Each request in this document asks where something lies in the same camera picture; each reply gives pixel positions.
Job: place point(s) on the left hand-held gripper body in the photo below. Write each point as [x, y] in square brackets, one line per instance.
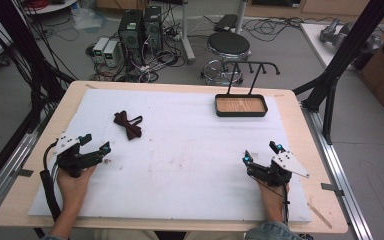
[67, 156]

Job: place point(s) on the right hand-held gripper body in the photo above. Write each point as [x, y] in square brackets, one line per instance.
[280, 171]

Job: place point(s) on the dark red bow tie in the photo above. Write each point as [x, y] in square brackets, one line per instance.
[128, 124]

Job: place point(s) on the black hook rack with tray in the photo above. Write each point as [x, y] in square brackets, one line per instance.
[241, 105]

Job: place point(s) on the person's right hand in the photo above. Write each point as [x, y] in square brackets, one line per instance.
[273, 200]

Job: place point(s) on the person's left hand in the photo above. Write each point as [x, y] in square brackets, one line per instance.
[73, 188]

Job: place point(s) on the grey tape piece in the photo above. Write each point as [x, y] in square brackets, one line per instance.
[331, 188]
[25, 173]

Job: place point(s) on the thin wooden stick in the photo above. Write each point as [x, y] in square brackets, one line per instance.
[319, 215]

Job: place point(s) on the white foam mat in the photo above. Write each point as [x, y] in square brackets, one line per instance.
[180, 150]

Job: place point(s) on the white power supply unit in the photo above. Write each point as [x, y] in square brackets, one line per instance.
[100, 48]
[111, 53]

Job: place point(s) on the white low platform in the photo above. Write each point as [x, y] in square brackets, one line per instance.
[316, 43]

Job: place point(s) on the black round stool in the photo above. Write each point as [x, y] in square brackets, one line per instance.
[228, 44]

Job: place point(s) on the black computer tower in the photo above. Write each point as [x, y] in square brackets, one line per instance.
[131, 33]
[153, 30]

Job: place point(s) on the clear plastic bag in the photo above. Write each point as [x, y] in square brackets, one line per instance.
[88, 18]

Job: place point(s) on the black flat device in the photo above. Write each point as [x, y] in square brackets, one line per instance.
[226, 22]

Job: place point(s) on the grey desk leg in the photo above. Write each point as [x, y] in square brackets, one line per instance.
[240, 16]
[187, 36]

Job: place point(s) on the white round table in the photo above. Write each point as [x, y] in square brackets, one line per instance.
[51, 7]

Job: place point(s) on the aluminium rail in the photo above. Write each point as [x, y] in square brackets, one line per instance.
[343, 186]
[3, 176]

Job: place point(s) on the black metal frame stand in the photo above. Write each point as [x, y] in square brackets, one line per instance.
[350, 46]
[23, 53]

